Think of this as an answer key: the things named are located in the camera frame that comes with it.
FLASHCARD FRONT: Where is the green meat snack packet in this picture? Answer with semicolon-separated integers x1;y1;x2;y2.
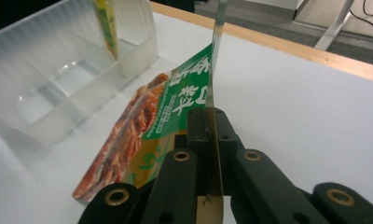
71;0;228;224

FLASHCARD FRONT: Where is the black cable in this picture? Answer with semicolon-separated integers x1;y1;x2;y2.
349;8;373;35
362;0;373;17

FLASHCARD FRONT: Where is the translucent plastic storage container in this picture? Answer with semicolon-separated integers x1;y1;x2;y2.
0;0;160;146

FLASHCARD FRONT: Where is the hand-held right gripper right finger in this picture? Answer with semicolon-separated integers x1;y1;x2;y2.
213;107;245;191

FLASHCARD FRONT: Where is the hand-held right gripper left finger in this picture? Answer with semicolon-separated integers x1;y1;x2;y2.
173;106;213;197

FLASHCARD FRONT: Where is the yellow green seasoning packet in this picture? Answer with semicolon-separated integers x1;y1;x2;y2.
91;0;120;62

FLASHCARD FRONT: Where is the metal stand leg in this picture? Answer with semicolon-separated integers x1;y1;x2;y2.
313;0;356;51

